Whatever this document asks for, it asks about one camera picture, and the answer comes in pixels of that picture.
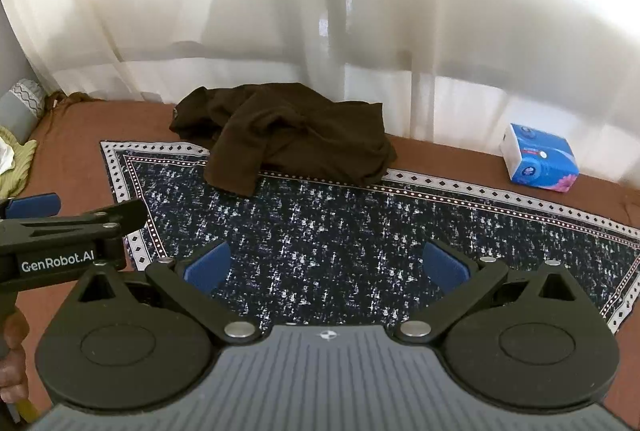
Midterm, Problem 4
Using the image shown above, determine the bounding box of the person's left hand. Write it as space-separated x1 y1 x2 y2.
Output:
0 309 31 406

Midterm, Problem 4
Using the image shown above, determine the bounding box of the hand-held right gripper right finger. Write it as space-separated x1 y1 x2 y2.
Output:
393 239 596 345

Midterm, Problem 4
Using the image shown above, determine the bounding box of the green ribbed cloth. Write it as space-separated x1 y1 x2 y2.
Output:
0 126 38 199

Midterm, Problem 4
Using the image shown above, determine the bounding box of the white satin cloth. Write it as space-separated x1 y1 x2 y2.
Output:
0 138 16 174

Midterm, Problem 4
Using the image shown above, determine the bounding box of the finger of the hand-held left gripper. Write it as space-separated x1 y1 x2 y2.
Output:
0 200 147 257
0 193 62 221

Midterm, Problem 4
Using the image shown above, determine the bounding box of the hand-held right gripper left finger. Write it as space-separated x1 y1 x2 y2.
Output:
65 239 263 346

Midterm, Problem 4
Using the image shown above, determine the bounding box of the grey patterned pillow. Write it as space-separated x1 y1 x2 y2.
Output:
0 79 47 144

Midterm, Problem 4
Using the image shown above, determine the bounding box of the blue tissue pack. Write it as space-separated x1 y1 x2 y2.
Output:
501 123 580 194

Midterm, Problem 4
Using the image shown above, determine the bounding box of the patterned dark blue mat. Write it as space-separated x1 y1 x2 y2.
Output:
100 140 640 337

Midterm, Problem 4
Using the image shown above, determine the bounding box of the dark brown garment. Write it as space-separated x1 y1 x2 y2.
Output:
169 82 397 198

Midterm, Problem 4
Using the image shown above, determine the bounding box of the white sheer curtain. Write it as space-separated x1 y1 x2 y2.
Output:
0 0 640 184

